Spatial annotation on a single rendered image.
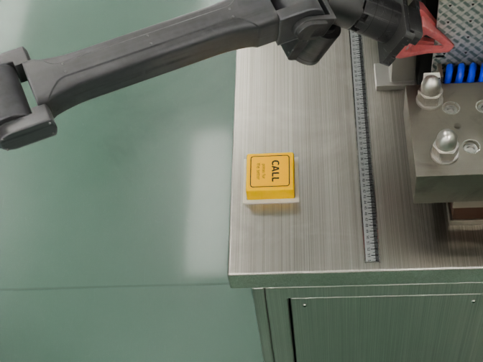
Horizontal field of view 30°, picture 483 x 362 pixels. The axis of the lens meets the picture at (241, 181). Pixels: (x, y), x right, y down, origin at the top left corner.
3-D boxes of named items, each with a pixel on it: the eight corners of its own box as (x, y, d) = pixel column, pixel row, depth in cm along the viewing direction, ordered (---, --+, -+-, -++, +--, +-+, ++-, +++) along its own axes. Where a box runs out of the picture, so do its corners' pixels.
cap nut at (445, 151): (428, 144, 118) (431, 121, 115) (457, 142, 118) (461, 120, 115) (431, 165, 116) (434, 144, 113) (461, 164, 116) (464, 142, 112)
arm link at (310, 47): (305, 24, 110) (276, -30, 114) (263, 80, 119) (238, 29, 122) (376, 20, 117) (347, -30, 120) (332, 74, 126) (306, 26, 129)
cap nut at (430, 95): (414, 90, 124) (416, 67, 121) (441, 89, 124) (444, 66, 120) (417, 110, 122) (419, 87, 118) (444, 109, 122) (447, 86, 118)
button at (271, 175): (248, 163, 136) (246, 153, 134) (294, 161, 135) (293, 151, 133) (246, 200, 132) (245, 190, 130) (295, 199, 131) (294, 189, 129)
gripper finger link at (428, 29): (438, 75, 125) (381, 54, 122) (433, 39, 130) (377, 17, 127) (468, 44, 120) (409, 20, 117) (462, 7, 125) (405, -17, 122)
